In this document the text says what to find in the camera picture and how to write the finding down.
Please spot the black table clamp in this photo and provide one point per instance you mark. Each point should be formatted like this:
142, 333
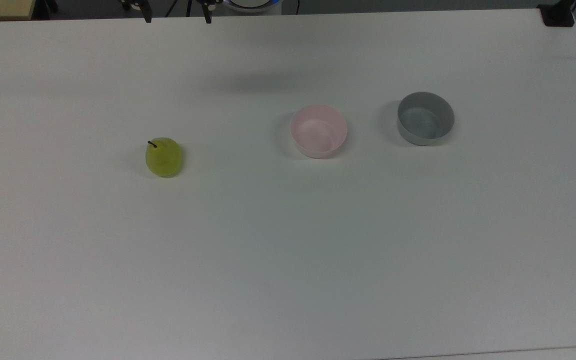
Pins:
558, 15

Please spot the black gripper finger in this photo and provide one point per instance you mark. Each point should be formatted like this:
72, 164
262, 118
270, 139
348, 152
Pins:
207, 15
146, 15

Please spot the pink plastic bowl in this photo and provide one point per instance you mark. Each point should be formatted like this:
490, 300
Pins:
318, 131

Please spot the green pear with dark stem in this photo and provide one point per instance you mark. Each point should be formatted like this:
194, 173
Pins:
164, 159

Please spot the grey plastic bowl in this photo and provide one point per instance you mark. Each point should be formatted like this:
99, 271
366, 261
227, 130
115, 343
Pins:
425, 119

